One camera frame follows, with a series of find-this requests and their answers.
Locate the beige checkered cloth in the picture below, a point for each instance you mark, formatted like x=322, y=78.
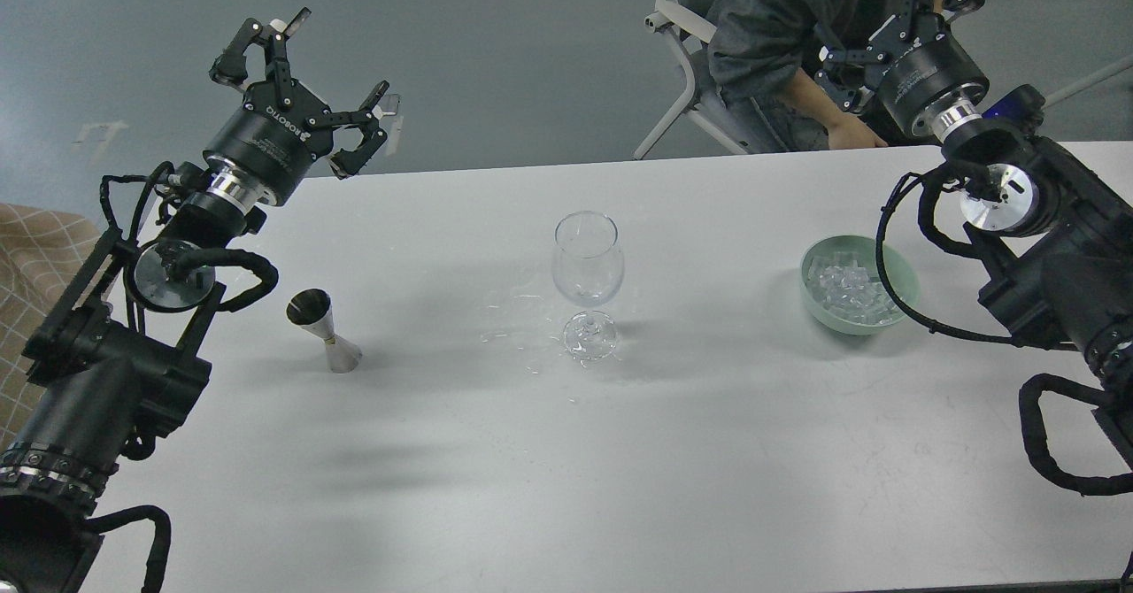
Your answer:
x=41, y=251

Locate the seated person dark clothes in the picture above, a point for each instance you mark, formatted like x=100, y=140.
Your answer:
x=763, y=57

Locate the clear ice cubes pile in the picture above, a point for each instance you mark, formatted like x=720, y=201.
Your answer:
x=841, y=285

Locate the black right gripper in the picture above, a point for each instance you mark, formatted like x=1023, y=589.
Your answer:
x=907, y=62

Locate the steel cocktail jigger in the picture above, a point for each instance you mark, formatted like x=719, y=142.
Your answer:
x=312, y=311

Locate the clear wine glass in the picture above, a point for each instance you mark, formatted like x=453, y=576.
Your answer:
x=588, y=268

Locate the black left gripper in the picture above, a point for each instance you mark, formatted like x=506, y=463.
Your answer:
x=282, y=127

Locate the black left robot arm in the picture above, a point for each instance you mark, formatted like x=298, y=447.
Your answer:
x=117, y=356

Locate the green bowl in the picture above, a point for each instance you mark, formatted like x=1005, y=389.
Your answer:
x=895, y=274

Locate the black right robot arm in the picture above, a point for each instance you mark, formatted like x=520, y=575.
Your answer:
x=1052, y=236

